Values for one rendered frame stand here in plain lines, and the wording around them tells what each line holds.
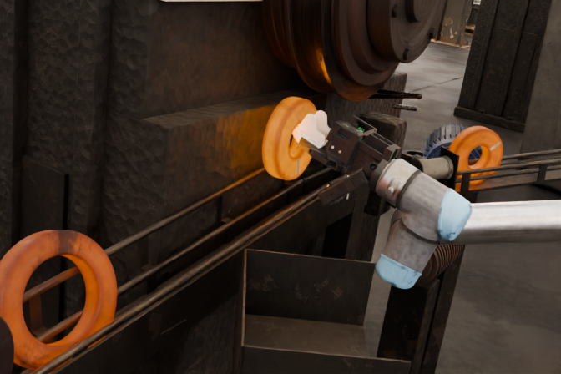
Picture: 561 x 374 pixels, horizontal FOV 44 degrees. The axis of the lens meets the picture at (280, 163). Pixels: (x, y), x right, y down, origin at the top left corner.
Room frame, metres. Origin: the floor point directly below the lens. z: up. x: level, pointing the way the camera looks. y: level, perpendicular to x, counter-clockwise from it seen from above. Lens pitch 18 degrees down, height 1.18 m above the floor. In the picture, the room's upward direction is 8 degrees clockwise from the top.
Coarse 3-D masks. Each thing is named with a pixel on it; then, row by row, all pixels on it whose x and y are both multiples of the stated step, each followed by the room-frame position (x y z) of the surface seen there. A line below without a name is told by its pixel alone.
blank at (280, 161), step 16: (272, 112) 1.21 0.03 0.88; (288, 112) 1.20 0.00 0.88; (304, 112) 1.24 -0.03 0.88; (272, 128) 1.18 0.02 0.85; (288, 128) 1.20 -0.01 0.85; (272, 144) 1.17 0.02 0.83; (288, 144) 1.20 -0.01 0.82; (272, 160) 1.18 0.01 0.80; (288, 160) 1.21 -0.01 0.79; (304, 160) 1.26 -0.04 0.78; (288, 176) 1.21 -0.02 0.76
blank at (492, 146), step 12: (468, 132) 1.71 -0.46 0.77; (480, 132) 1.71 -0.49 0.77; (492, 132) 1.73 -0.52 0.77; (456, 144) 1.70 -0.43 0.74; (468, 144) 1.70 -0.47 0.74; (480, 144) 1.72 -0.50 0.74; (492, 144) 1.73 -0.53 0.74; (492, 156) 1.74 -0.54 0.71; (468, 168) 1.71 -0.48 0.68; (480, 168) 1.73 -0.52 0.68; (480, 180) 1.73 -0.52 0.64
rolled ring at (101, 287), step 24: (24, 240) 0.81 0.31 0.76; (48, 240) 0.82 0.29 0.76; (72, 240) 0.84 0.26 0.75; (0, 264) 0.78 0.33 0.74; (24, 264) 0.78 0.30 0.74; (96, 264) 0.86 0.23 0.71; (0, 288) 0.75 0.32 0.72; (24, 288) 0.77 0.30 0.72; (96, 288) 0.86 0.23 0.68; (0, 312) 0.73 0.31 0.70; (96, 312) 0.84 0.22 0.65; (24, 336) 0.74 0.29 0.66; (72, 336) 0.81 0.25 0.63; (24, 360) 0.73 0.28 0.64; (48, 360) 0.76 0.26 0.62
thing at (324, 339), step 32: (256, 256) 0.96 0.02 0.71; (288, 256) 0.97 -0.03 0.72; (320, 256) 0.97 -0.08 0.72; (256, 288) 0.96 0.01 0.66; (288, 288) 0.97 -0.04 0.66; (320, 288) 0.97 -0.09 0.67; (352, 288) 0.97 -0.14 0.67; (256, 320) 0.95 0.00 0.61; (288, 320) 0.96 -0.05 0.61; (320, 320) 0.97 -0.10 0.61; (352, 320) 0.98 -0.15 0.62; (256, 352) 0.70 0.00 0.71; (288, 352) 0.71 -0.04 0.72; (320, 352) 0.71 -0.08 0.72; (352, 352) 0.90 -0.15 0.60
